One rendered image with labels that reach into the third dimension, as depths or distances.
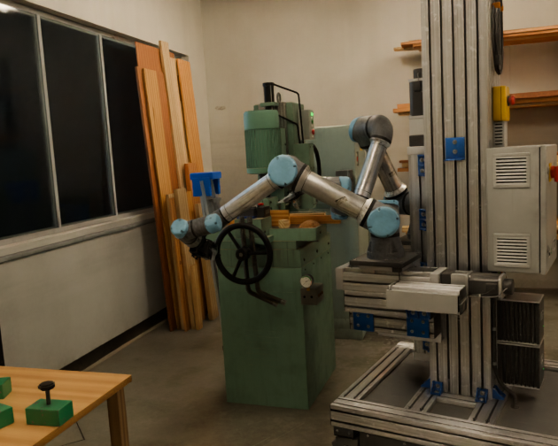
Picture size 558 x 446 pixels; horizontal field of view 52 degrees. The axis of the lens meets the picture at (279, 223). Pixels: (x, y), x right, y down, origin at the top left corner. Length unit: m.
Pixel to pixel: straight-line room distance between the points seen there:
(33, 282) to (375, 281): 1.90
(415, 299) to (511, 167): 0.60
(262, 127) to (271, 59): 2.62
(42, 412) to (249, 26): 4.30
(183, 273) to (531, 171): 2.74
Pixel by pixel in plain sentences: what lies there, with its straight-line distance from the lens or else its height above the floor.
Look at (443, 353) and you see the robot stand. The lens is 2.54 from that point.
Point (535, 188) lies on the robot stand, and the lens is 2.28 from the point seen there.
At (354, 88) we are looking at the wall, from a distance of 5.21.
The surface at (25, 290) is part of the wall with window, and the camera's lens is 3.35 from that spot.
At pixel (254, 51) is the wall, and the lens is 5.47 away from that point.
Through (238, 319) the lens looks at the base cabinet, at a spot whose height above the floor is 0.44.
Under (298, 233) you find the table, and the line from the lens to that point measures 2.72.
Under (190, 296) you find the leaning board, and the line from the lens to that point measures 4.30.
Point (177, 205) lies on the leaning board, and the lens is 4.22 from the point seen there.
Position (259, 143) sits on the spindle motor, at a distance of 2.84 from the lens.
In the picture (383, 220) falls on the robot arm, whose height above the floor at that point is 0.99.
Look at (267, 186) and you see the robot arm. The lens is 2.35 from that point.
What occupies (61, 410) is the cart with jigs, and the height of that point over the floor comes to 0.57.
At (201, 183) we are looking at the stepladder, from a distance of 3.70.
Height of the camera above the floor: 1.26
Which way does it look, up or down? 7 degrees down
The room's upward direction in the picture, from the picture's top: 3 degrees counter-clockwise
